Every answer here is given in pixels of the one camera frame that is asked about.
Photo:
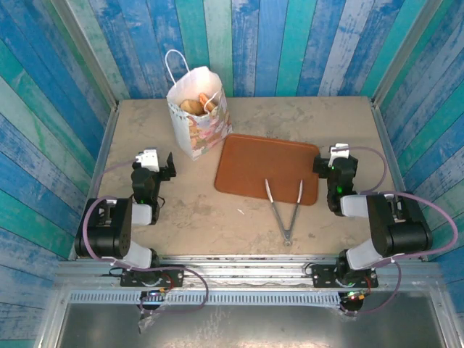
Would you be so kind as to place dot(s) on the white patterned paper bag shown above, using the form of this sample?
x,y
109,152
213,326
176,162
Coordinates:
x,y
195,134

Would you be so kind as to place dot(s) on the grey metal shelf panel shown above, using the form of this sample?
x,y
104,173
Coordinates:
x,y
253,326

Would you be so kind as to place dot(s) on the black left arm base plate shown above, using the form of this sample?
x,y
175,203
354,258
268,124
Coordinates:
x,y
177,279

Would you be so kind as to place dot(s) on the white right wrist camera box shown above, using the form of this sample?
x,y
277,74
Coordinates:
x,y
340,151

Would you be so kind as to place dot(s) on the clear plastic wrap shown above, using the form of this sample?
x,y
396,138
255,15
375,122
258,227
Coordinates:
x,y
145,322

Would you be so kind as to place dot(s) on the metal kitchen tongs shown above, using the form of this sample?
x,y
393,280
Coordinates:
x,y
287,235

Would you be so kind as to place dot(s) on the aluminium mounting rail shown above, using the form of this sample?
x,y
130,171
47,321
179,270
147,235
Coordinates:
x,y
253,270

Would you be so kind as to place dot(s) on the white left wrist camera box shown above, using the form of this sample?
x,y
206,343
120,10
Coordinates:
x,y
148,159

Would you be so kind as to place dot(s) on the pale ridged pull-apart bread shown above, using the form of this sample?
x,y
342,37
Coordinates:
x,y
191,106

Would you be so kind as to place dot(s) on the aluminium table side rail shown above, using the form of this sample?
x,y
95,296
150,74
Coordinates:
x,y
106,145
381,127

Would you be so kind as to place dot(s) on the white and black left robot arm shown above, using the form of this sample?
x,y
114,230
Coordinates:
x,y
105,224

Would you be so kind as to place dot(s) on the brown rectangular tray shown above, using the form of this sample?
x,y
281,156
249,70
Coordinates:
x,y
253,163

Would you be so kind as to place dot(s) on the small circuit board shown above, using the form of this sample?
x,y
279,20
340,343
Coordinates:
x,y
156,293
357,296

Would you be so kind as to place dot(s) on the grey metal corner post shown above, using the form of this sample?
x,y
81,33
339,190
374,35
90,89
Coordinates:
x,y
90,54
402,54

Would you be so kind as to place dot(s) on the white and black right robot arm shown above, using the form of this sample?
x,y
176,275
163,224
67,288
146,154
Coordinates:
x,y
398,228

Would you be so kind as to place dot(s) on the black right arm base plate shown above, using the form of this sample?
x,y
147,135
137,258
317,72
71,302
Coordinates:
x,y
320,277

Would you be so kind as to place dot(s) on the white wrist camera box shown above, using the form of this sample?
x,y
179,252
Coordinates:
x,y
340,151
148,159

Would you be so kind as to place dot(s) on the black round mount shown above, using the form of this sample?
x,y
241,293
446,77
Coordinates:
x,y
351,307

